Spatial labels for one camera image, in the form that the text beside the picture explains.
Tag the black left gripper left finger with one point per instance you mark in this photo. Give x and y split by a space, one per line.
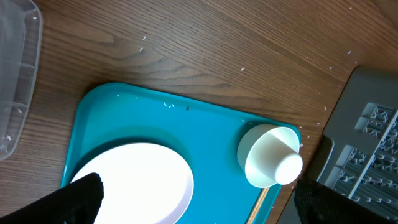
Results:
77 202

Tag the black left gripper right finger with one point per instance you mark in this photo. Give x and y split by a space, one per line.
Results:
318 204

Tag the wooden chopstick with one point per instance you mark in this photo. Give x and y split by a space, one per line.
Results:
257 206

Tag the white paper cup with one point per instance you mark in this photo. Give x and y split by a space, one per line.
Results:
280 158

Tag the large white plate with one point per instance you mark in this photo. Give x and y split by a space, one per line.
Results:
143 183

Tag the white upturned bowl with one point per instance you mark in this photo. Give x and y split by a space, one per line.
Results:
248 149

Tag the grey dish rack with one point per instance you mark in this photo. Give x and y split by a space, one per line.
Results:
357 157

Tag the teal plastic tray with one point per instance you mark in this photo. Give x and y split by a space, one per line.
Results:
205 135

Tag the clear plastic bin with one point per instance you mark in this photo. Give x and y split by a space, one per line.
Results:
21 38

